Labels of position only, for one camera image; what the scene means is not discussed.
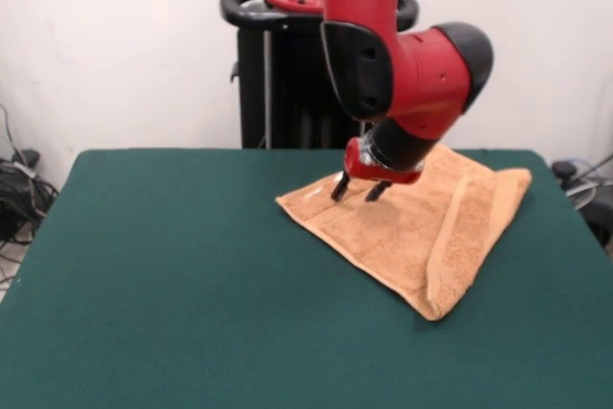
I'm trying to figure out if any orange terry towel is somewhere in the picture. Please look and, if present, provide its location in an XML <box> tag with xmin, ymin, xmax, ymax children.
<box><xmin>275</xmin><ymin>144</ymin><xmax>533</xmax><ymax>323</ymax></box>

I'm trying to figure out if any dark green table cloth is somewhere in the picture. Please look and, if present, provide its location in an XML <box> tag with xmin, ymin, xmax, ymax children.
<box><xmin>0</xmin><ymin>148</ymin><xmax>613</xmax><ymax>409</ymax></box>

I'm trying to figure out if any black floor cable bundle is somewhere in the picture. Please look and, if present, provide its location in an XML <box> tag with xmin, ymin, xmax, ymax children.
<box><xmin>0</xmin><ymin>102</ymin><xmax>61</xmax><ymax>291</ymax></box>

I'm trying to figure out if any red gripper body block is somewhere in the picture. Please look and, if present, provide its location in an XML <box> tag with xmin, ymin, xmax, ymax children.
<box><xmin>343</xmin><ymin>137</ymin><xmax>425</xmax><ymax>187</ymax></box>

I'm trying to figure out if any black grey stand foot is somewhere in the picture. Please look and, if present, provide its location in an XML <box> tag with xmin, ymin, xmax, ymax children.
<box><xmin>550</xmin><ymin>158</ymin><xmax>613</xmax><ymax>248</ymax></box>
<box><xmin>10</xmin><ymin>148</ymin><xmax>43</xmax><ymax>169</ymax></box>

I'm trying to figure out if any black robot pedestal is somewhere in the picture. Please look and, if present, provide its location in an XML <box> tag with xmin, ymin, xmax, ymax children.
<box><xmin>219</xmin><ymin>0</ymin><xmax>420</xmax><ymax>150</ymax></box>

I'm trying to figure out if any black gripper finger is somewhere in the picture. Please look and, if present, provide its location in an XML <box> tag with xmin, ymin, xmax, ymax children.
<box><xmin>330</xmin><ymin>170</ymin><xmax>354</xmax><ymax>202</ymax></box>
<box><xmin>364</xmin><ymin>180</ymin><xmax>393</xmax><ymax>204</ymax></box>

